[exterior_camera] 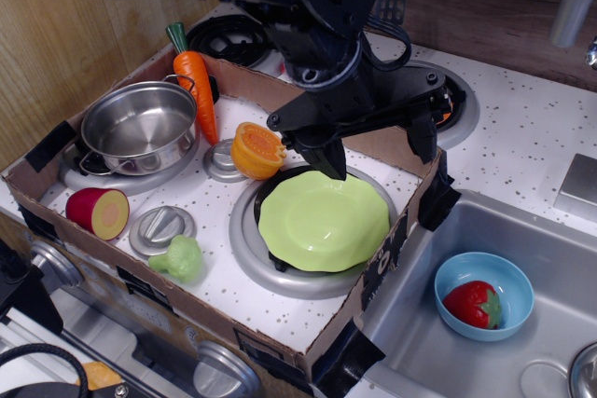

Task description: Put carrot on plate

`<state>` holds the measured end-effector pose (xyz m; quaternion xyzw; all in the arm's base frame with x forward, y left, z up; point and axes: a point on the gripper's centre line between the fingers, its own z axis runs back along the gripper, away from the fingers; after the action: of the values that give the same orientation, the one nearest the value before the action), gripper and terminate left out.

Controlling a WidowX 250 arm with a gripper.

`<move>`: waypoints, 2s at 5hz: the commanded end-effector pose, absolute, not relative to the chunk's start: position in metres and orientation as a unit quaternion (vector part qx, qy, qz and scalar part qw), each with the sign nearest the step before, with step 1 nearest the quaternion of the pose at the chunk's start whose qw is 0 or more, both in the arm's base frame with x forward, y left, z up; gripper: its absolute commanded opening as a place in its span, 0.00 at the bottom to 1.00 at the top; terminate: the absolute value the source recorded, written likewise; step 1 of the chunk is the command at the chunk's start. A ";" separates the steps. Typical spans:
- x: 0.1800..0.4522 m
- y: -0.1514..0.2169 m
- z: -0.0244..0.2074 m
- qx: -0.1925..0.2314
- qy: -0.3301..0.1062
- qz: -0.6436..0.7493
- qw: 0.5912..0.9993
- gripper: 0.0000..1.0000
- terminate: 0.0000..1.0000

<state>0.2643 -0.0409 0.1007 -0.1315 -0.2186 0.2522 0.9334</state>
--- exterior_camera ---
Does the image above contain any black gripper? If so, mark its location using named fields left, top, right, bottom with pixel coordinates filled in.
left=267, top=29, right=437, bottom=181

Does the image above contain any orange toy carrot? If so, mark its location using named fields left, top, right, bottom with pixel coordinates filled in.
left=166, top=22, right=220, bottom=145

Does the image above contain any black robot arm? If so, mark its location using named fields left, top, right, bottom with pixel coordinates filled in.
left=223, top=0, right=447, bottom=179

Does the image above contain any orange toy carrot slice piece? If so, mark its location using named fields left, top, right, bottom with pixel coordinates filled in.
left=437, top=93, right=457, bottom=127

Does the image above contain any green plastic plate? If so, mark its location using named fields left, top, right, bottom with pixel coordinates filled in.
left=257, top=169, right=391, bottom=273

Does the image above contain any black burner under plate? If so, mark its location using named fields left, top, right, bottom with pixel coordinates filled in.
left=253, top=163, right=374, bottom=274

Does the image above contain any orange toy pumpkin half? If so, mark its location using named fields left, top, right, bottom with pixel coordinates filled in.
left=230, top=122, right=286, bottom=180

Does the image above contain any silver stove knob middle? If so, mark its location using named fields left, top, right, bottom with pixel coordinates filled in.
left=202, top=139, right=247, bottom=184

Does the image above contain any silver stove knob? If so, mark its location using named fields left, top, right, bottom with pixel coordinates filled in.
left=202, top=139, right=247, bottom=184
left=129, top=206, right=197, bottom=257

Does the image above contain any black burner coil back left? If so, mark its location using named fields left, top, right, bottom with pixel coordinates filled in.
left=186, top=14, right=275, bottom=67

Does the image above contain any red toy strawberry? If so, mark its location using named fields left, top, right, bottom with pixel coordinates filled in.
left=442, top=281, right=502, bottom=330

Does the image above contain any blue plastic bowl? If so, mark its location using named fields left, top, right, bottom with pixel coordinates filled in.
left=433, top=252, right=535, bottom=342

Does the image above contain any cardboard fence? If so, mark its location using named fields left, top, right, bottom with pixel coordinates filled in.
left=1, top=38, right=463, bottom=398

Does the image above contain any green toy broccoli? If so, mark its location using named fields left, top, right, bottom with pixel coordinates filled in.
left=148, top=235, right=202, bottom=283

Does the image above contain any stainless steel pot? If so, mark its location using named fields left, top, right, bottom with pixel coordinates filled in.
left=80, top=75, right=198, bottom=176

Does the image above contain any silver stove knob front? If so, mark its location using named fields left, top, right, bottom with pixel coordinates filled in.
left=129, top=206, right=197, bottom=257

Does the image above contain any grey faucet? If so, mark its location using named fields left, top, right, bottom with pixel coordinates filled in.
left=549, top=0, right=594, bottom=48

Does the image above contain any red yellow toy fruit half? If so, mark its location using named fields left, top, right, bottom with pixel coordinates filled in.
left=65, top=187, right=130, bottom=240

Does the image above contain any silver oven knob right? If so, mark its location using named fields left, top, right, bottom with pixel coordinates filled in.
left=193, top=340, right=261, bottom=398

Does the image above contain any silver oven knob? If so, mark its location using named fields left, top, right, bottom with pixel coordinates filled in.
left=193, top=340, right=261, bottom=398
left=31, top=241, right=84, bottom=294

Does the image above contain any silver sink basin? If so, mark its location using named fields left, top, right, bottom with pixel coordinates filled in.
left=364, top=191, right=596, bottom=397

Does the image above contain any silver oven knob left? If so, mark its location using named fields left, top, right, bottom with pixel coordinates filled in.
left=31, top=241, right=84, bottom=294

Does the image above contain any yellow toy piece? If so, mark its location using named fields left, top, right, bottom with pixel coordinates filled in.
left=82, top=361, right=122, bottom=391

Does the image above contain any black cable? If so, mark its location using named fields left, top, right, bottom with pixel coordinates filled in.
left=0, top=343, right=90, bottom=398

